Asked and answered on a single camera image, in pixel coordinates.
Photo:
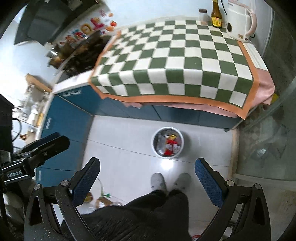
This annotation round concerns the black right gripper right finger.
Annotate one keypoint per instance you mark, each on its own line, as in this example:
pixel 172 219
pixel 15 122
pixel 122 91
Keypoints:
pixel 253 222

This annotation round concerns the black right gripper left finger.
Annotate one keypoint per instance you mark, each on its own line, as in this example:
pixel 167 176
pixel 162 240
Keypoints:
pixel 41 222

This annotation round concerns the red white sugar bag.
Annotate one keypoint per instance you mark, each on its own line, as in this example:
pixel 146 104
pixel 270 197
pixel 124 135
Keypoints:
pixel 171 147

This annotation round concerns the blue kitchen cabinet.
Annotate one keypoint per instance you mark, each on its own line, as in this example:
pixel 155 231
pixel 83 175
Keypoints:
pixel 121 138

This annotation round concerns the white trash bin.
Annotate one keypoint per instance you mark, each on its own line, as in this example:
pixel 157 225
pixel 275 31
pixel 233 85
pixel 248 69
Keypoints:
pixel 158 141

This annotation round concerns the right grey shoe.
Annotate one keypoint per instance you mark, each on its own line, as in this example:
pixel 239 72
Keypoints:
pixel 183 182

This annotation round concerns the grey shoe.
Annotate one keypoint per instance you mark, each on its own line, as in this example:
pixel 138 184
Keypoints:
pixel 183 182
pixel 158 182

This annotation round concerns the person in black pants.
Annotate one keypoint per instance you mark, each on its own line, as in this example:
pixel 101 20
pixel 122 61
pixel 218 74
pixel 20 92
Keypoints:
pixel 155 216

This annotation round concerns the left grey shoe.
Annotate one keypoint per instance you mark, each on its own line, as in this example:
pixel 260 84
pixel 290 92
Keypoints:
pixel 158 182

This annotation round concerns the black range hood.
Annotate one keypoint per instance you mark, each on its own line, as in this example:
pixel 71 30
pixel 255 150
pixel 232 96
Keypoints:
pixel 43 21

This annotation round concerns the green white checkered tablecloth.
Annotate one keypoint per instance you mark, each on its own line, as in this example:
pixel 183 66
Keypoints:
pixel 177 61

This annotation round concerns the white electric kettle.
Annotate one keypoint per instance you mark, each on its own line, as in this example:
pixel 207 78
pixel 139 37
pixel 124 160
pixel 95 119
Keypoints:
pixel 241 21

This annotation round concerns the brown sauce bottle yellow label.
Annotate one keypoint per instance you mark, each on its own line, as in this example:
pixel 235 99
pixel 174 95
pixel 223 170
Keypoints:
pixel 216 16

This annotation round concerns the clear jar brown lid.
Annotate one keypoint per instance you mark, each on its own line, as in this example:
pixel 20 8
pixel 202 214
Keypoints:
pixel 203 16

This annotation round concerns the colourful fruit wall sticker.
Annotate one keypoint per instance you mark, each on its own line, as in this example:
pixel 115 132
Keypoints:
pixel 100 19

